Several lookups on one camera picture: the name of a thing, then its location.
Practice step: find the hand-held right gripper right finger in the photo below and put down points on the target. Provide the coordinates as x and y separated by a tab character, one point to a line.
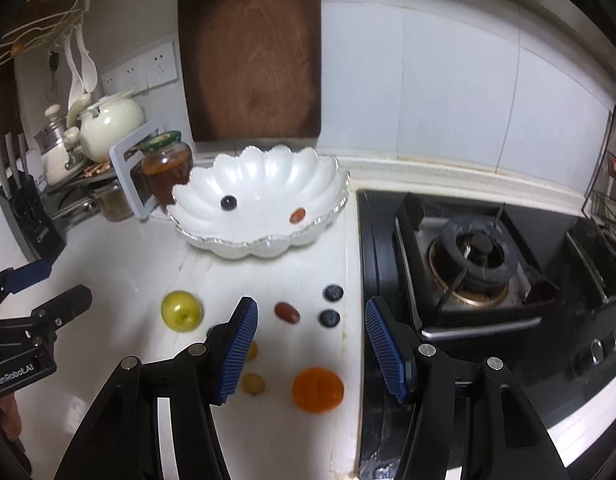
383	350

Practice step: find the metal counter shelf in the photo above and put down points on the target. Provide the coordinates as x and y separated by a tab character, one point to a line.
73	187

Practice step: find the small orange tangerine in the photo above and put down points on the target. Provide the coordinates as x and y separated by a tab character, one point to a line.
318	390

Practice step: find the red grape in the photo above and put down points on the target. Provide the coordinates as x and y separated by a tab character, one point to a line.
287	312
298	216

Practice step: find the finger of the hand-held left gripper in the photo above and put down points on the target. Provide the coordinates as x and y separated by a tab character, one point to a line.
68	305
28	271

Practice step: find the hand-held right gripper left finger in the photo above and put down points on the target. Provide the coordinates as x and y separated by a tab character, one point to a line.
238	350

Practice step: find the gas burner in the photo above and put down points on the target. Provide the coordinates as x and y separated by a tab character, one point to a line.
473	255

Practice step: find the small white ceramic pot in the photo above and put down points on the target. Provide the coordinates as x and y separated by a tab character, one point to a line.
58	165

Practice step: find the steel range hood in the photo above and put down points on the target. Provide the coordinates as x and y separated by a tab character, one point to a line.
578	10

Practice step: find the brown cream striped trivet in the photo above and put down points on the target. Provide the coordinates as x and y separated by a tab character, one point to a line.
97	168

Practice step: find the white slotted board holder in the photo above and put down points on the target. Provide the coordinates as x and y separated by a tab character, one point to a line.
122	170

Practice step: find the green apple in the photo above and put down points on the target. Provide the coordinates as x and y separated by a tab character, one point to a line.
182	311

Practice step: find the white scalloped bowl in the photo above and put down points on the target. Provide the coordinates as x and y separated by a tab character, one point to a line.
258	180

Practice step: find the blueberry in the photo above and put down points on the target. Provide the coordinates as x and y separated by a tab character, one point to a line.
333	293
228	202
329	317

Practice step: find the black pot support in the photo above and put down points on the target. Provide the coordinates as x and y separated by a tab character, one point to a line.
595	255
413	220

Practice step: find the white ceramic pot with lid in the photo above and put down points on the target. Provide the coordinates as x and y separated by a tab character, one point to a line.
110	125

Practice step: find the black knife block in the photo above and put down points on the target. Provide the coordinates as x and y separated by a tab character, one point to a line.
30	225

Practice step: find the dark wooden cutting board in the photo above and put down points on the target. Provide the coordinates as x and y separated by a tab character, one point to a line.
248	60

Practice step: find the black glass gas stove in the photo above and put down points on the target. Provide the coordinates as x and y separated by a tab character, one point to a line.
538	375

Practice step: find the small black hanging item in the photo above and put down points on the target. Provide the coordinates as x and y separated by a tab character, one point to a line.
53	62

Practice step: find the white wall socket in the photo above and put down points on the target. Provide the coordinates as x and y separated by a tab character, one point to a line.
135	74
113	81
161	64

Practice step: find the person's left hand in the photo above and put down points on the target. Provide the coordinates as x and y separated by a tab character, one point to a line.
8	417

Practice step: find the glass jar with green lid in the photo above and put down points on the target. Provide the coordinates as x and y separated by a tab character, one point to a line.
165	170

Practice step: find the white plastic spoon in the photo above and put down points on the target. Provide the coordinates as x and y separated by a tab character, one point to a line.
74	85
89	72

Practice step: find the small steel steamer pot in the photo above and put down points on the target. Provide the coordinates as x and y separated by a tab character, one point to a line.
52	135

